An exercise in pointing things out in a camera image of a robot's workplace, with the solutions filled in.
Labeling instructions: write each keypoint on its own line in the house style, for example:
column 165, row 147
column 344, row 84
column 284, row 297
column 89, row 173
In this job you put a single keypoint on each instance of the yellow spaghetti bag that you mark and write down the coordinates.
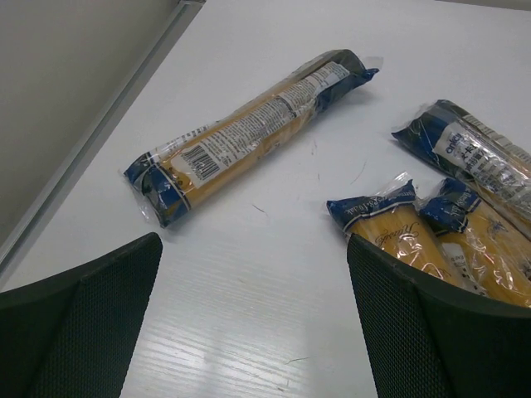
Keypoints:
column 389, row 220
column 480, row 242

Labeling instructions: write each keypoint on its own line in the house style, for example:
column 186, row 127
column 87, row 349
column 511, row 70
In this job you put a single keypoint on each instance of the spaghetti bag with white label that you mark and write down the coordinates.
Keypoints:
column 455, row 142

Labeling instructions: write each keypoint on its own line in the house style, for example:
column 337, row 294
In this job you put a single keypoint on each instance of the aluminium table edge rail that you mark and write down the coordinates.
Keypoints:
column 69, row 71

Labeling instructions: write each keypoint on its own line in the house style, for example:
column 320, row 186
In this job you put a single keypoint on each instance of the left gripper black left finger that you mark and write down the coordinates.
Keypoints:
column 73, row 334

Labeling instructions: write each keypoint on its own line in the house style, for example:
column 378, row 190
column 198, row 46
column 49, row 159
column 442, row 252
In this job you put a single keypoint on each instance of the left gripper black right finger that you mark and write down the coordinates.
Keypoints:
column 428, row 338

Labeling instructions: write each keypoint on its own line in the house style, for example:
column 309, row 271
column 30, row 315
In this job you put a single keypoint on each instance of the yellow spaghetti bag right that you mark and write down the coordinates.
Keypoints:
column 480, row 242

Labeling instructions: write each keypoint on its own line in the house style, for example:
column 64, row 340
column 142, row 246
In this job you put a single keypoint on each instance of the yellow spaghetti bag left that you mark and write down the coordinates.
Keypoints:
column 389, row 220

